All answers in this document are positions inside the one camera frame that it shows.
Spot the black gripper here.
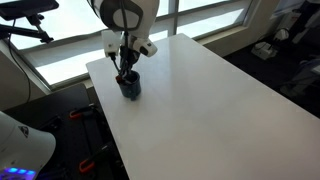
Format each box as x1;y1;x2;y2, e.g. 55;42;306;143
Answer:
115;42;142;81

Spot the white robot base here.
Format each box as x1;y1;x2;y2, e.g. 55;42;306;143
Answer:
0;111;57;180

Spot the dark blue cup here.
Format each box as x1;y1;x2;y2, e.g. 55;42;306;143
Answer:
117;70;142;101

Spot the black side table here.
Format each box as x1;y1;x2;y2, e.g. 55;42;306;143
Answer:
2;83;130;180

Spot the white device on floor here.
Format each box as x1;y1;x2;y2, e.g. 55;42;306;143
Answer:
250;41;280;61

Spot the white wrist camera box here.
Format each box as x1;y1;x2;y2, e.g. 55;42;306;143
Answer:
101;29;123;58

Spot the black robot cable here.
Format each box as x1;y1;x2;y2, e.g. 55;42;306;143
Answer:
118;0;131;51

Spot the orange handled clamp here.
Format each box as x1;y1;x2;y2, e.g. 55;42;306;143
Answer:
68;104;98;121
78;142;115;174

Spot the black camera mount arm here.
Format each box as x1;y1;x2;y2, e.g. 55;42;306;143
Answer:
0;13;55;45

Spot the thin black camera cable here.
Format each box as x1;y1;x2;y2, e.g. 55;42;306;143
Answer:
7;19;33;105

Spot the black exterior camera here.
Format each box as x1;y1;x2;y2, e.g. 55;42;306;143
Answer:
0;0;60;22

